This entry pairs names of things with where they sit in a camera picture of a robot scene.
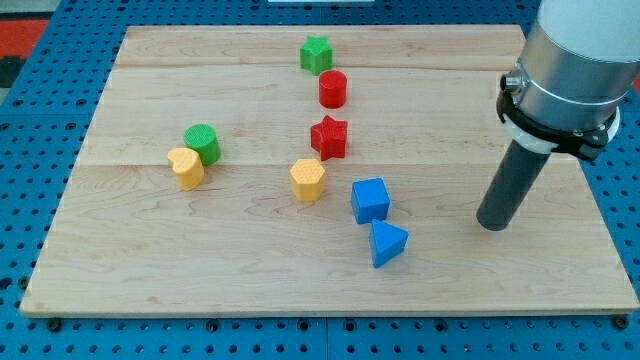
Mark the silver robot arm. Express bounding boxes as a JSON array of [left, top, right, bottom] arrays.
[[496, 0, 639, 161]]

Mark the blue triangle block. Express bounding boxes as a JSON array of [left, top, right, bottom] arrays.
[[369, 219, 409, 268]]

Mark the yellow heart block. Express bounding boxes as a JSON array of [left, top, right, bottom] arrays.
[[167, 147, 205, 191]]

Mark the green cylinder block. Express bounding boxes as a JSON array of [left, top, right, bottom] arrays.
[[183, 124, 221, 166]]

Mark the red cylinder block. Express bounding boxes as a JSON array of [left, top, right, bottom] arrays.
[[318, 70, 348, 109]]

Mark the blue cube block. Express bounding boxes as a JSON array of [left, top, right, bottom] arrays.
[[351, 178, 391, 224]]

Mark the wooden board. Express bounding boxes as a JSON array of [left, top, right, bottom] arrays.
[[20, 25, 639, 318]]

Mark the green star block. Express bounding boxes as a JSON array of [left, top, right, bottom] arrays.
[[299, 36, 333, 76]]

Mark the yellow hexagon block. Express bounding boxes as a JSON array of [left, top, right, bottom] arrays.
[[289, 158, 326, 201]]

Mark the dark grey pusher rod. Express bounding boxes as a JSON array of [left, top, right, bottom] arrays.
[[476, 140, 550, 231]]

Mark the red star block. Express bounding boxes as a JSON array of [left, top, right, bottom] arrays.
[[310, 115, 348, 161]]

